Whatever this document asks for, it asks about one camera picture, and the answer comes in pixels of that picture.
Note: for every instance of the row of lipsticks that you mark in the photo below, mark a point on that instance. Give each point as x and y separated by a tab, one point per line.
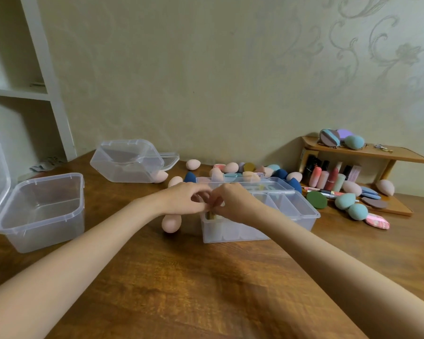
321	178

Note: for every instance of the pink marbled sponge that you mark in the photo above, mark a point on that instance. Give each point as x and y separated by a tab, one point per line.
377	222

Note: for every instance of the wooden two-tier cosmetic rack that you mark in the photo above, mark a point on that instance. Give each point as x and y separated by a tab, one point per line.
402	153

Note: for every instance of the dark green round puff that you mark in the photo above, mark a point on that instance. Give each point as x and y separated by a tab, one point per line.
316	200

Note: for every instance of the person's left forearm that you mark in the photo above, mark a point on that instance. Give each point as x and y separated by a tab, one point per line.
74	261

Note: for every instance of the person's left hand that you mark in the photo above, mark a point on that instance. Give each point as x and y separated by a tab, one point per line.
183	199

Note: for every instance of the small metal hair clips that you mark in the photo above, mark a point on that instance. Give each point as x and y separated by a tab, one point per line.
382	147

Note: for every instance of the white shelving unit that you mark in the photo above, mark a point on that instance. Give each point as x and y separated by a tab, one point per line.
42	49

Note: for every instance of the person's right forearm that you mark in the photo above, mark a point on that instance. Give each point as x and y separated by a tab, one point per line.
339	275

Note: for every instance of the pink white cosmetic pencil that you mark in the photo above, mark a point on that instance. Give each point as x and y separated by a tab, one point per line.
321	190

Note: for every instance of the clear square lidded container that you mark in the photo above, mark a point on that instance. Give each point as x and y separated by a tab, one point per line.
127	165
39	225

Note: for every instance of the group of beige egg sponges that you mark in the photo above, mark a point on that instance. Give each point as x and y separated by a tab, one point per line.
193	164

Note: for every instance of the person's right hand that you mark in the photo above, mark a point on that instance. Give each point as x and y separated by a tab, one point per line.
240	204

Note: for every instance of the clear compartment organizer box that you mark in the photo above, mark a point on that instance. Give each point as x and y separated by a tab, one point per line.
233	234

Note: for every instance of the group of dark blue sponges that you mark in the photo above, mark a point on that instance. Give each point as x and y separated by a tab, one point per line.
249	167

